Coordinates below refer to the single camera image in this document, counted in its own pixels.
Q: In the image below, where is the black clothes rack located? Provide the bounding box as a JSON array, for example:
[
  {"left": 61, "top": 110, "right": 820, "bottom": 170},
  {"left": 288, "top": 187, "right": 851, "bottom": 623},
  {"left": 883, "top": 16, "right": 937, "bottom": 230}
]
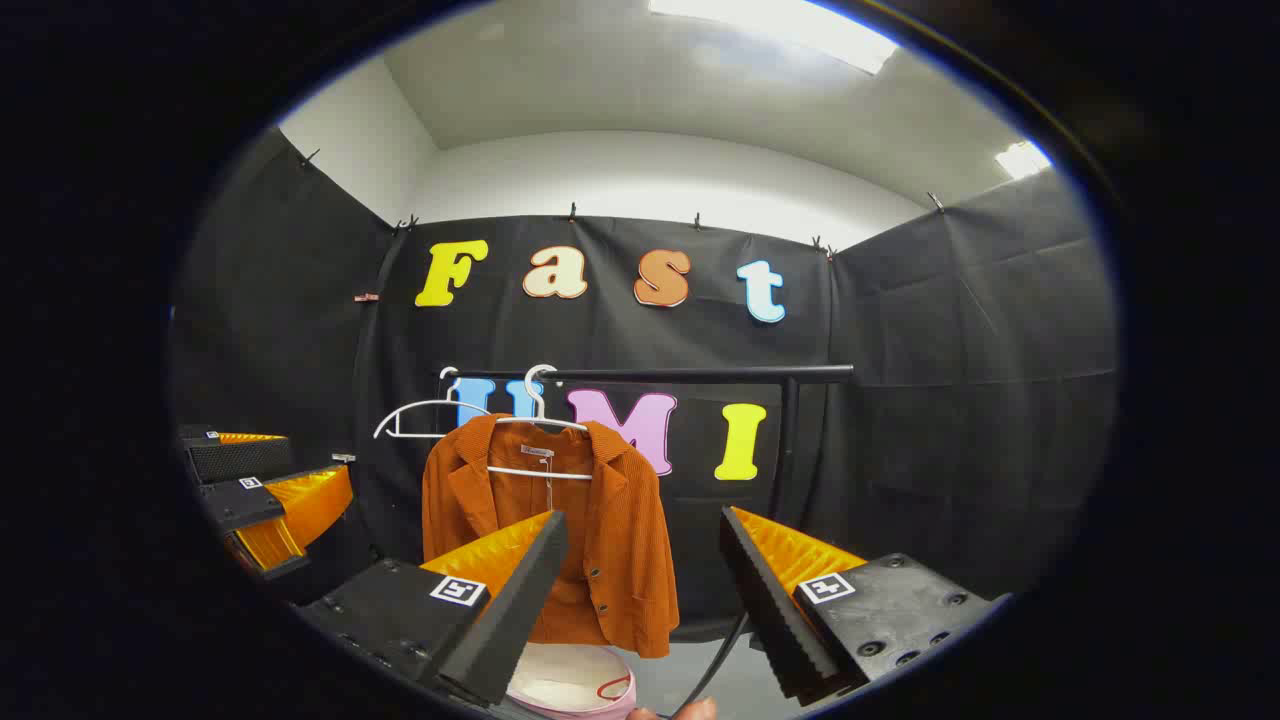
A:
[{"left": 440, "top": 364, "right": 855, "bottom": 526}]

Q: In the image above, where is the orange corduroy jacket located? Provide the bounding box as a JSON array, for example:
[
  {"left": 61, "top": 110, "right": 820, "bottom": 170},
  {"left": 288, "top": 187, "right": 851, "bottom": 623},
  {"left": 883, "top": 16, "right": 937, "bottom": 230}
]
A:
[{"left": 421, "top": 413, "right": 681, "bottom": 659}]

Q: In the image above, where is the white plastic hanger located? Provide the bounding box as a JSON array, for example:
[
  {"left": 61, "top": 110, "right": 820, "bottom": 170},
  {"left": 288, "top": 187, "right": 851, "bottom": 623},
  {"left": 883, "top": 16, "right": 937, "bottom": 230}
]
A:
[
  {"left": 487, "top": 364, "right": 593, "bottom": 481},
  {"left": 373, "top": 366, "right": 493, "bottom": 441}
]

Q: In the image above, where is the white laundry hamper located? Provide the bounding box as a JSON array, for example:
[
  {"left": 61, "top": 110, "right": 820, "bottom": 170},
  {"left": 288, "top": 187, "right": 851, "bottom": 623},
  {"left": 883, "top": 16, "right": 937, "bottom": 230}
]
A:
[{"left": 505, "top": 643, "right": 638, "bottom": 720}]

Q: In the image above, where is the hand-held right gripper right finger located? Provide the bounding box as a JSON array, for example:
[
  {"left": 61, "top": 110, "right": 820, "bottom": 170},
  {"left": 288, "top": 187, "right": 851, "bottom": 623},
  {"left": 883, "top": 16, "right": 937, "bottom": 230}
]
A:
[{"left": 720, "top": 506, "right": 1011, "bottom": 706}]

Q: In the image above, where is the black cable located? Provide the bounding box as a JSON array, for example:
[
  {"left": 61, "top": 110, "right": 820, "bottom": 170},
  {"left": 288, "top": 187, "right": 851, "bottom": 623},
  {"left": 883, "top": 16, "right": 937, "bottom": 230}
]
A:
[{"left": 668, "top": 612, "right": 751, "bottom": 720}]

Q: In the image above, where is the small ceiling light panel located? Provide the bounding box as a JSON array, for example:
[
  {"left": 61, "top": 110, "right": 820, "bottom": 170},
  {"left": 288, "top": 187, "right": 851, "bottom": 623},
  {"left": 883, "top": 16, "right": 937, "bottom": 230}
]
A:
[{"left": 994, "top": 140, "right": 1053, "bottom": 181}]

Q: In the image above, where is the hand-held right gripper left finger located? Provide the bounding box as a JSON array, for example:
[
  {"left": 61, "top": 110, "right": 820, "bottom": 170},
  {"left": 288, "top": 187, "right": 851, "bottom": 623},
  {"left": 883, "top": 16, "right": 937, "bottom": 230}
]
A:
[{"left": 300, "top": 510, "right": 571, "bottom": 709}]

